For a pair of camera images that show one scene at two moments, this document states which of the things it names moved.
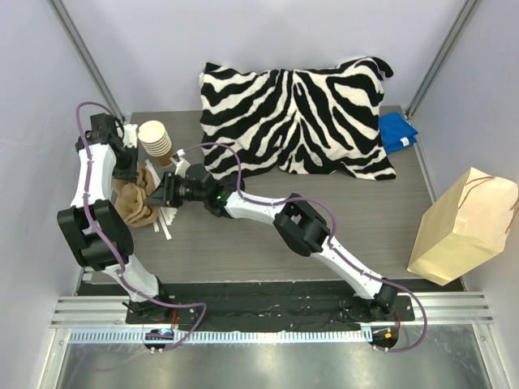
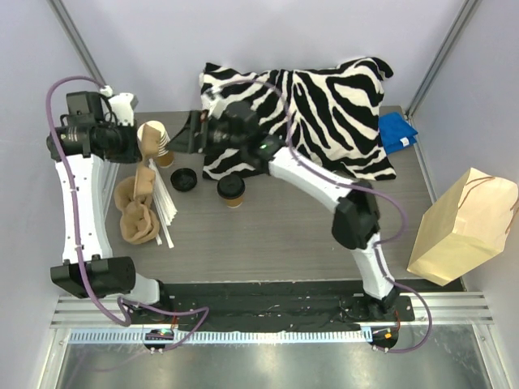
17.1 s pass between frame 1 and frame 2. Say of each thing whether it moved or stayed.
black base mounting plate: stayed
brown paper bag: stayed
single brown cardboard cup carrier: moved
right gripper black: moved
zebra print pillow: stayed
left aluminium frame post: stayed
